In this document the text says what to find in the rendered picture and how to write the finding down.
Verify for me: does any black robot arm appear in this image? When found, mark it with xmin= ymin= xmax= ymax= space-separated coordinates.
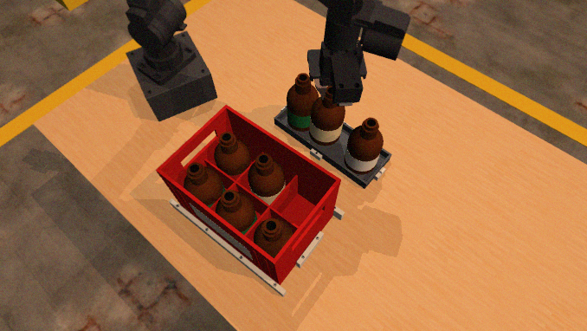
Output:
xmin=126 ymin=0 xmax=410 ymax=107

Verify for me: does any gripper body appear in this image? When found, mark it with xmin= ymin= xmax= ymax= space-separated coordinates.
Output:
xmin=307 ymin=38 xmax=367 ymax=87

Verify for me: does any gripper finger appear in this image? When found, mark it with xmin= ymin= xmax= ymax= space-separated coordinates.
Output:
xmin=314 ymin=79 xmax=326 ymax=100

